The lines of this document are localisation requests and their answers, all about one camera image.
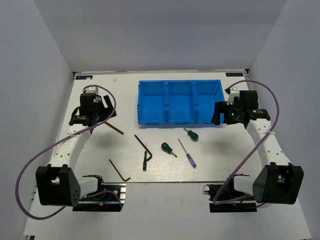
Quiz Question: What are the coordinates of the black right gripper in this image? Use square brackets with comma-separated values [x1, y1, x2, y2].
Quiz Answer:
[211, 100, 244, 125]

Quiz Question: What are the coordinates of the brown hex key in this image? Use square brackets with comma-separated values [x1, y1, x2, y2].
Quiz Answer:
[105, 122, 124, 135]
[108, 158, 132, 182]
[134, 134, 153, 162]

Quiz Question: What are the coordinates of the stubby green screwdriver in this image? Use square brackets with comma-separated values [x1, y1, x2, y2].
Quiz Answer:
[161, 142, 177, 158]
[183, 127, 199, 142]

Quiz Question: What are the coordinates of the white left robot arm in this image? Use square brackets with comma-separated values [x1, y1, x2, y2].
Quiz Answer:
[35, 92, 116, 207]

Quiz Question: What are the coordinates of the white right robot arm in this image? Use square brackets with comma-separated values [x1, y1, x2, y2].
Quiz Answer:
[211, 87, 304, 205]

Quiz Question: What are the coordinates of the blue three-compartment bin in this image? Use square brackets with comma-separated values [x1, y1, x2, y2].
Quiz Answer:
[137, 79, 225, 126]

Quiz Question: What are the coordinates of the dark right corner label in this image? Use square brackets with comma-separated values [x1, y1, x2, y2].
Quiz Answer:
[225, 72, 244, 77]

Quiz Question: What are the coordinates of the dark corner label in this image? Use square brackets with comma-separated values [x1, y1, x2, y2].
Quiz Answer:
[75, 75, 93, 80]
[225, 72, 244, 77]

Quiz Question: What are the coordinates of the dark left corner label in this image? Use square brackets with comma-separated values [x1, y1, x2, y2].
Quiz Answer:
[75, 75, 93, 80]

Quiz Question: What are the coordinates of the slim green black screwdriver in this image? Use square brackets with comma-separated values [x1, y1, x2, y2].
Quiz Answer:
[142, 150, 148, 171]

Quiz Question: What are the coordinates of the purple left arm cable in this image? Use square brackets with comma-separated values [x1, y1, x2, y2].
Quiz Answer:
[15, 84, 124, 221]

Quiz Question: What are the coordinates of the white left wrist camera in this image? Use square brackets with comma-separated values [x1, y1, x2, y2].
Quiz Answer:
[82, 86, 99, 95]

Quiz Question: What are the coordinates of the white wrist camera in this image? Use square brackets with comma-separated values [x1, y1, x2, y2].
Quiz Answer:
[82, 86, 99, 95]
[225, 86, 240, 105]

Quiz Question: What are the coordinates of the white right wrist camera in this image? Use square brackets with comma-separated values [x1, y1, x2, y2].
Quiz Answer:
[225, 86, 240, 105]

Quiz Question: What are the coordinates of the blue red handle screwdriver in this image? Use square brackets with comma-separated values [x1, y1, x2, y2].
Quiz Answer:
[178, 139, 197, 169]

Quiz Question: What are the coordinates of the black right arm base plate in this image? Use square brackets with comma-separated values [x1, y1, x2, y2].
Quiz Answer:
[202, 174, 257, 214]

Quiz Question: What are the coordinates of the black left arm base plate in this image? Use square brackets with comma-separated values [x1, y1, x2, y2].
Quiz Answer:
[72, 183, 127, 212]

